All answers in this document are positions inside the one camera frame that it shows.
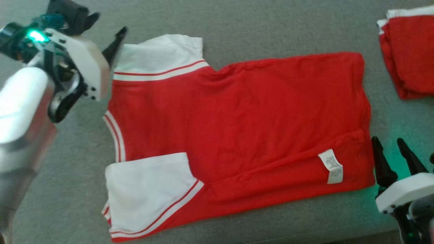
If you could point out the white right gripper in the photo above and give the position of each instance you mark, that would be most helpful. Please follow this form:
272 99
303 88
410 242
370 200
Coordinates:
403 193

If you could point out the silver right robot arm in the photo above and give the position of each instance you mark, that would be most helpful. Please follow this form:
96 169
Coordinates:
425 220

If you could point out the red and white shirt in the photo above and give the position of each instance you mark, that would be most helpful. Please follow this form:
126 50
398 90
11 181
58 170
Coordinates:
244 118

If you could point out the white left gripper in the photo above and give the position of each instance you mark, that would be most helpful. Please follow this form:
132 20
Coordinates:
83 66

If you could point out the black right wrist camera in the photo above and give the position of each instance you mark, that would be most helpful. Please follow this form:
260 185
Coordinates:
432 158

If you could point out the large grey sofa seat cushion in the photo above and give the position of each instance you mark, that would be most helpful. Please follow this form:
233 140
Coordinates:
271 23

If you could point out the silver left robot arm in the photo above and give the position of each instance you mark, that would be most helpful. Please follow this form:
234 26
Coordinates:
20 118

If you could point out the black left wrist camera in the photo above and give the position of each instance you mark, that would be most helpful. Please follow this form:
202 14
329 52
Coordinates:
69 15

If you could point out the red shorts with white stripes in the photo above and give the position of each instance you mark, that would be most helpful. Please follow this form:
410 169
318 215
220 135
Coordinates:
410 51

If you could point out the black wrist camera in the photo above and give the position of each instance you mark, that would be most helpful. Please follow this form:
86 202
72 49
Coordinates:
69 15
432 158

